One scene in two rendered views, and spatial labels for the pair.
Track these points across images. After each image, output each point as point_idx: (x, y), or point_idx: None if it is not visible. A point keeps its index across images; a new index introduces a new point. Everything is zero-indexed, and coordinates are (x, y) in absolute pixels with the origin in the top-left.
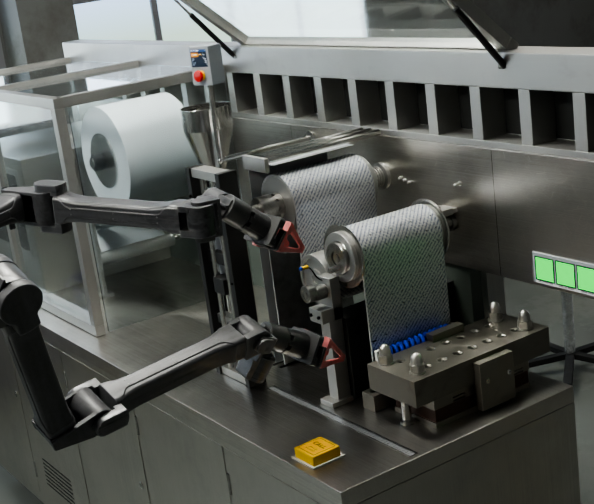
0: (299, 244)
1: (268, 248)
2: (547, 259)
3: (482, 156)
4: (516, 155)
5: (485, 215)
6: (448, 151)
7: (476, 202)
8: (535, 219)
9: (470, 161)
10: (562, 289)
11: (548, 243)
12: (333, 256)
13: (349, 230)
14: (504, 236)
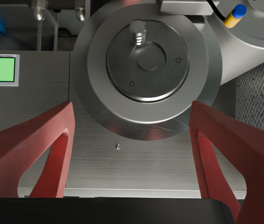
0: (51, 147)
1: None
2: None
3: (79, 179)
4: (29, 184)
5: (84, 114)
6: (132, 181)
7: (96, 127)
8: (11, 119)
9: (98, 172)
10: None
11: None
12: (156, 63)
13: (110, 130)
14: (58, 95)
